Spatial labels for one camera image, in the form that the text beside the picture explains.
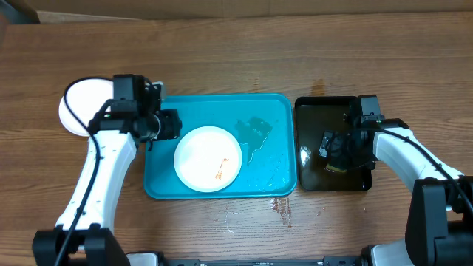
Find green yellow sponge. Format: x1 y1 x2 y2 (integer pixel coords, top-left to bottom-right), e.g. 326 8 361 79
325 155 350 173

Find white plate with thin smear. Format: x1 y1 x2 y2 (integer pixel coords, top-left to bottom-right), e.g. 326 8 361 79
58 78 113 137

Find white plate with orange stain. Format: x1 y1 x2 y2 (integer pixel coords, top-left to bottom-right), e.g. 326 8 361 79
174 126 242 193

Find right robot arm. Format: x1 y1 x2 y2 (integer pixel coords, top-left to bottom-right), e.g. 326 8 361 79
319 95 472 265

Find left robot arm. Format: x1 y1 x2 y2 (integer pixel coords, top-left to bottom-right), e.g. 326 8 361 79
32 74 182 266

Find black water tray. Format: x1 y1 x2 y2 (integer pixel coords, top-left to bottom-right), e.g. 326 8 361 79
295 96 372 191

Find blue plastic tray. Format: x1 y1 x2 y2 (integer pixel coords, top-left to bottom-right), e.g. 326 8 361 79
143 93 297 200

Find cardboard backdrop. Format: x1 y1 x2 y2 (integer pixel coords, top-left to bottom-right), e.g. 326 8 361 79
1 0 472 23

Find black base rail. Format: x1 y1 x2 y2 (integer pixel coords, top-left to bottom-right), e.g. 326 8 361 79
125 251 370 266

